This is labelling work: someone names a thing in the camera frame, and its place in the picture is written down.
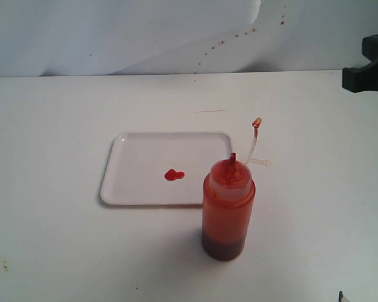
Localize red sauce squeeze bottle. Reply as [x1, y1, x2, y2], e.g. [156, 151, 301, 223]
[202, 118, 262, 261]

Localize red sauce blob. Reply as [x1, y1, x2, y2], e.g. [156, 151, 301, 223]
[164, 169, 185, 181]

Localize white rectangular plastic tray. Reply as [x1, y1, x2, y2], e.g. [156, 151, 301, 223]
[100, 131, 232, 206]

